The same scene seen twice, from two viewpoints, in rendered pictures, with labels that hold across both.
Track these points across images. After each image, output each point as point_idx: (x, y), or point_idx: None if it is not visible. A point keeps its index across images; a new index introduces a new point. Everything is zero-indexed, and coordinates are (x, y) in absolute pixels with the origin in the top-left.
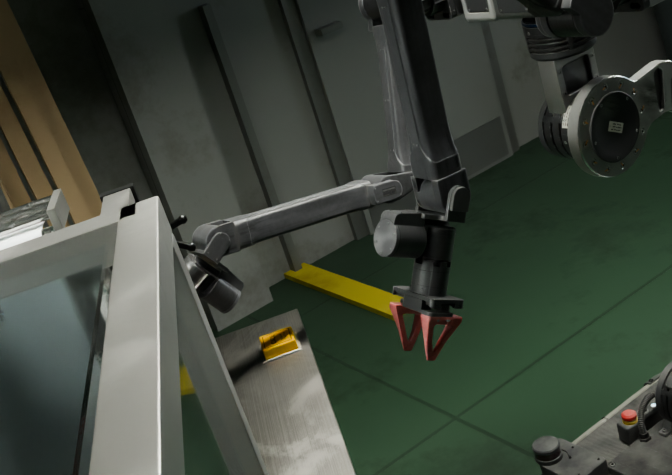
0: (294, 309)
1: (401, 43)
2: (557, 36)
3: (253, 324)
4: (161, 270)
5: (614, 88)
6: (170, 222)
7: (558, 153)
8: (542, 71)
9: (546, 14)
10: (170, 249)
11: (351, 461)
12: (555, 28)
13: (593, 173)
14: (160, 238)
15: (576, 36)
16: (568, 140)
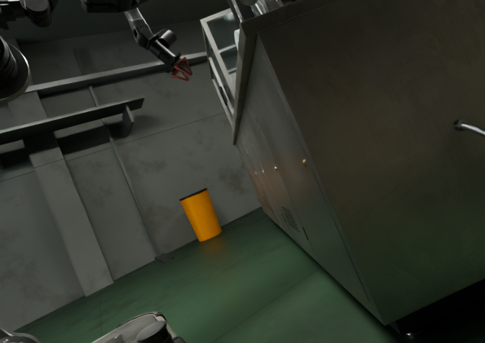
0: (242, 22)
1: None
2: (47, 13)
3: (277, 8)
4: (202, 30)
5: None
6: None
7: (10, 64)
8: None
9: (54, 4)
10: (202, 27)
11: (234, 93)
12: (50, 11)
13: (27, 87)
14: (201, 26)
15: (47, 19)
16: (25, 59)
